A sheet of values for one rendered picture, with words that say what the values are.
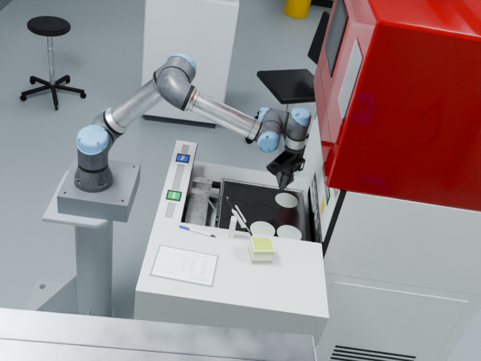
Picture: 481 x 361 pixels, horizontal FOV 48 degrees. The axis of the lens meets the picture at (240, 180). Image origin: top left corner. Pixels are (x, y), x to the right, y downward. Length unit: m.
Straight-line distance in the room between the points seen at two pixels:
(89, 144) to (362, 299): 1.23
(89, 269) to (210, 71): 2.09
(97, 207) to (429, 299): 1.36
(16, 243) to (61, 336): 2.88
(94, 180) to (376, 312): 1.25
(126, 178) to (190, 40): 1.94
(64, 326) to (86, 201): 1.71
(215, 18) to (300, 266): 2.41
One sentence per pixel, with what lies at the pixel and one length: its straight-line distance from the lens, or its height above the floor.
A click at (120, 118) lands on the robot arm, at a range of 2.19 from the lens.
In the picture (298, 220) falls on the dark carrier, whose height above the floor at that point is 0.90.
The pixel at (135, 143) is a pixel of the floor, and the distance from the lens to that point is 4.15.
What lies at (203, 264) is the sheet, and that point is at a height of 0.97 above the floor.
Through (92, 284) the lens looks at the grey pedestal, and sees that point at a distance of 2.59.
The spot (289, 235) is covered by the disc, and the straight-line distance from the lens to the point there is 2.16.
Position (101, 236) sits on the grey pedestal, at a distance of 2.39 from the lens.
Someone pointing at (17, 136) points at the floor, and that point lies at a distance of 4.24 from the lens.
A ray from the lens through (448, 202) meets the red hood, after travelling 2.02.
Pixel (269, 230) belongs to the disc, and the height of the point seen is 0.90.
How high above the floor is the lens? 2.31
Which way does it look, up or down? 36 degrees down
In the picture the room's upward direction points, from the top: 11 degrees clockwise
